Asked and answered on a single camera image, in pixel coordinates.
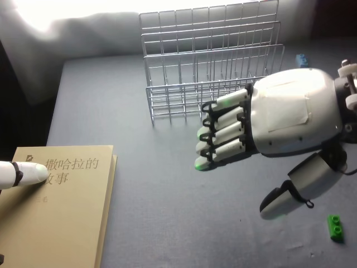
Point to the white curtain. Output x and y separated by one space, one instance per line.
83 36

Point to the grey table cloth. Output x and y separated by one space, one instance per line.
167 209

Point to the blue toy brick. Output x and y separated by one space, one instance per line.
302 60

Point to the beige paperback book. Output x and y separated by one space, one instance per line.
69 217

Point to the green toy brick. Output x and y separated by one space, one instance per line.
336 227

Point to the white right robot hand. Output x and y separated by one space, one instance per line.
293 111

